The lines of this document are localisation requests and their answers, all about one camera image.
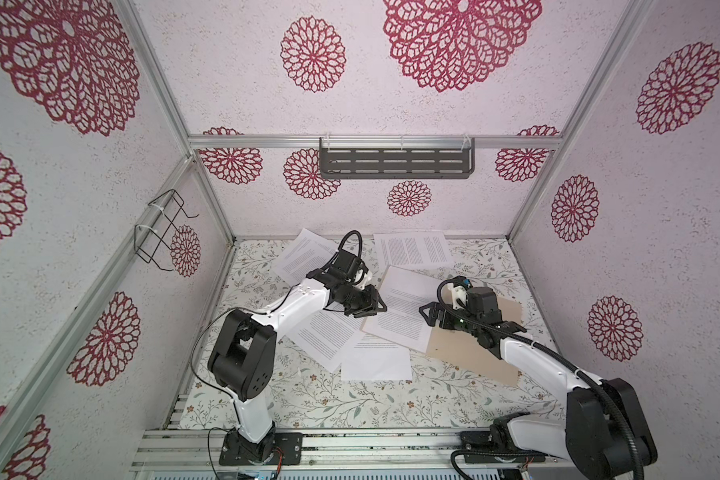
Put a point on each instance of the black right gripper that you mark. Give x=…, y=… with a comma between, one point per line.
x=434, y=313

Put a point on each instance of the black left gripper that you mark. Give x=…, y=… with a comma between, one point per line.
x=371, y=303

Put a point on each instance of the white printed paper sheet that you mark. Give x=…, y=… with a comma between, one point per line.
x=404, y=292
x=306, y=253

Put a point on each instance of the beige paper folder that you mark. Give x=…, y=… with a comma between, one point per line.
x=461, y=350

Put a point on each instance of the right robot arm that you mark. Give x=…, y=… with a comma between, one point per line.
x=604, y=433

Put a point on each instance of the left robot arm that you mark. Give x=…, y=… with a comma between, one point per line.
x=242, y=359

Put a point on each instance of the blank white paper sheet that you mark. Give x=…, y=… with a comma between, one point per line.
x=376, y=359

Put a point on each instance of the white printed sheet near base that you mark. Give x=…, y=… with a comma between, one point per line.
x=327, y=337

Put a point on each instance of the white printed sheet far right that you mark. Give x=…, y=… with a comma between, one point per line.
x=413, y=250

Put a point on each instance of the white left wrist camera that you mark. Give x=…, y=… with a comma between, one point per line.
x=350, y=268

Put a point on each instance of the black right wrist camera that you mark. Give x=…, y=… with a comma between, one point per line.
x=477, y=299

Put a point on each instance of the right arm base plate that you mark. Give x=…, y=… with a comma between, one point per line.
x=495, y=445

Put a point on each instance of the grey slotted wall shelf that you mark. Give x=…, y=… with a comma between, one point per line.
x=401, y=163

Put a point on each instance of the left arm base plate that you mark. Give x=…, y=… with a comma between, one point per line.
x=258, y=447

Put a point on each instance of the black wire wall rack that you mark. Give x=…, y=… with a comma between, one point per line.
x=153, y=235

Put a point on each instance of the aluminium front rail frame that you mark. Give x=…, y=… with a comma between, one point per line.
x=429, y=453

